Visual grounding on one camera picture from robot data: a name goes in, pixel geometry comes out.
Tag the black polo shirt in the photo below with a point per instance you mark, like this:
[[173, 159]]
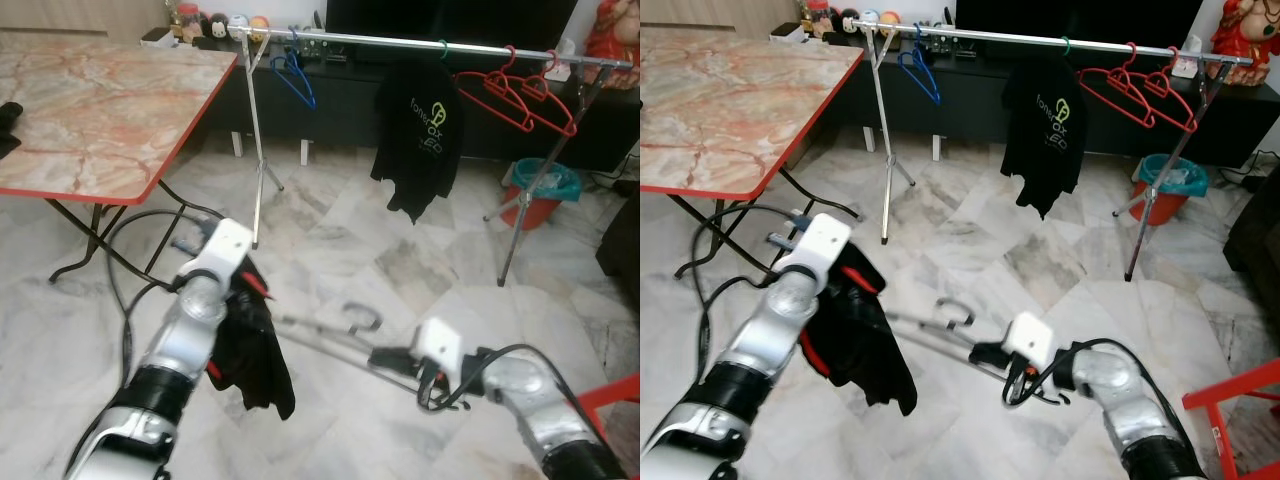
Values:
[[415, 130], [1045, 130], [870, 340], [250, 350]]

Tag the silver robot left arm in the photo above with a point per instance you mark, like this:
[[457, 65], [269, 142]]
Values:
[[185, 330], [785, 320]]

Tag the blue plastic hanger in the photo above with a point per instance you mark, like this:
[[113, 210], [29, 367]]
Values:
[[310, 98], [935, 92]]

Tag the green plastic hanger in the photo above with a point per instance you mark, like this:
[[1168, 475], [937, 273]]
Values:
[[1066, 46], [443, 50]]

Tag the red plastic hanger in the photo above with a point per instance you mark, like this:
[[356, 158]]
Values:
[[509, 60], [551, 68], [1172, 62], [1131, 58]]

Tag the red plastic stool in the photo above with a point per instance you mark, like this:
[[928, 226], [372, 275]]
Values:
[[1240, 385], [610, 390]]

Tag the red bin with teal bag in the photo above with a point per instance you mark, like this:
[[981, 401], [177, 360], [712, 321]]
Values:
[[545, 180], [1170, 175]]

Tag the black television console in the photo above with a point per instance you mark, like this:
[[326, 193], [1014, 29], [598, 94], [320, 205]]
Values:
[[340, 110], [960, 105]]

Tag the silver metal clothes rack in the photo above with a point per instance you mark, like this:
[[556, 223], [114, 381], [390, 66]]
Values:
[[1000, 37], [400, 45]]

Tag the black flat-screen television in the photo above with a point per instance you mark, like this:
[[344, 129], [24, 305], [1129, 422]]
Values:
[[450, 20], [1080, 18]]

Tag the black white egg toy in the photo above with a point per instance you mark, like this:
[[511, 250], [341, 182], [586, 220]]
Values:
[[215, 25], [844, 22]]

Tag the red-lidded clear jar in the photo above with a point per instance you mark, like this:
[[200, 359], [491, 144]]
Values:
[[187, 22], [817, 18]]

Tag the white box black lid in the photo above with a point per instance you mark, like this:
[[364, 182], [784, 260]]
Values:
[[786, 33], [158, 38]]

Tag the red figurine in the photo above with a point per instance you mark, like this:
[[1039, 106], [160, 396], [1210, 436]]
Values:
[[1245, 40], [612, 35]]

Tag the light wooden cabinet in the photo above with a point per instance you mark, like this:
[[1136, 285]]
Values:
[[710, 10], [80, 12]]

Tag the black cloth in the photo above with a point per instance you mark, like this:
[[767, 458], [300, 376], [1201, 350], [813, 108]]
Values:
[[8, 125]]

